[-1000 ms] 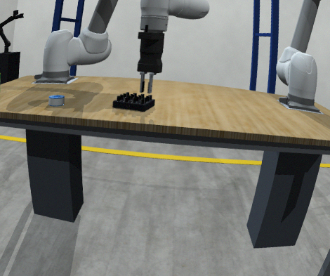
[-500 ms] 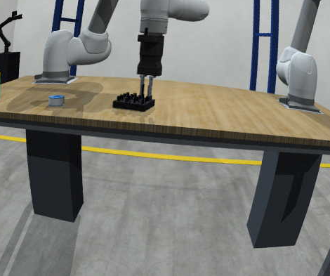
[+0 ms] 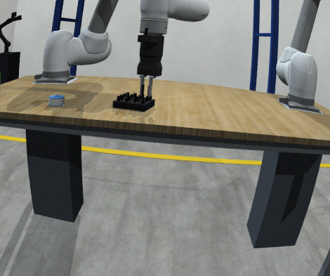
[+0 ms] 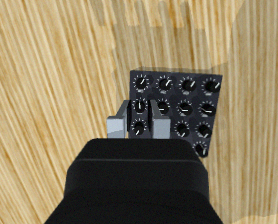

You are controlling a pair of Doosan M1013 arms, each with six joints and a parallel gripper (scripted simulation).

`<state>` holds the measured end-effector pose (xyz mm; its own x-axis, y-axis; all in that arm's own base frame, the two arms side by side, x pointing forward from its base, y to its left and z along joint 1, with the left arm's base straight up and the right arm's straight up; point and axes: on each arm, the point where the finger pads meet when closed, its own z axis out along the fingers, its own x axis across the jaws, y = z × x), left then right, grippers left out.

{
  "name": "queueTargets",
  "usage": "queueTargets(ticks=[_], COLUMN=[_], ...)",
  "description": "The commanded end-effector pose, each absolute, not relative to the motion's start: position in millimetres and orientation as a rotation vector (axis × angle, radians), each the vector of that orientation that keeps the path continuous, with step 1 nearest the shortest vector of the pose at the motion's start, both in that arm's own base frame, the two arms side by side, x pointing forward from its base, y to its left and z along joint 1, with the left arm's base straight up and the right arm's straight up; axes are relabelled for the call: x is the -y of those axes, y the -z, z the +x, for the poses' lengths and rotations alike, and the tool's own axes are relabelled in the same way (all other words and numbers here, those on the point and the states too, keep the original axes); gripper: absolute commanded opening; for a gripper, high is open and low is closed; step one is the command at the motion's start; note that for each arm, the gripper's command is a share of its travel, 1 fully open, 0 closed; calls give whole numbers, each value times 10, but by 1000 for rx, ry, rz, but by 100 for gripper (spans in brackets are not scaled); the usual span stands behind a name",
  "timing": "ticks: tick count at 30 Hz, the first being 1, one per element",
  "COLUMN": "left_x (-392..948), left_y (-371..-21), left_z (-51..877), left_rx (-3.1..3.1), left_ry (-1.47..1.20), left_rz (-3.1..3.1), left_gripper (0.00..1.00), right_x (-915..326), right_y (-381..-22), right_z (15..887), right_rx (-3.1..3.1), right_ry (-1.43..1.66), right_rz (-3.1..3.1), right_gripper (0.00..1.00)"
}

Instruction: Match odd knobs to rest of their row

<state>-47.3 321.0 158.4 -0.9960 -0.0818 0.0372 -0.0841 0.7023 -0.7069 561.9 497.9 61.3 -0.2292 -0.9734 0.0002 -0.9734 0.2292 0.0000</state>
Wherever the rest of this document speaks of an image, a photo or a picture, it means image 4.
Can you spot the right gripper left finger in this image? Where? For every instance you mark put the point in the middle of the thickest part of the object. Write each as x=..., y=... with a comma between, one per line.
x=119, y=125

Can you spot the black knob box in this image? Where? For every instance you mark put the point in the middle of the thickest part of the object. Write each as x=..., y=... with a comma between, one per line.
x=175, y=99

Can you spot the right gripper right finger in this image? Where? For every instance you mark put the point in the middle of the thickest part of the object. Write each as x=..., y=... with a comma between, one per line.
x=159, y=125

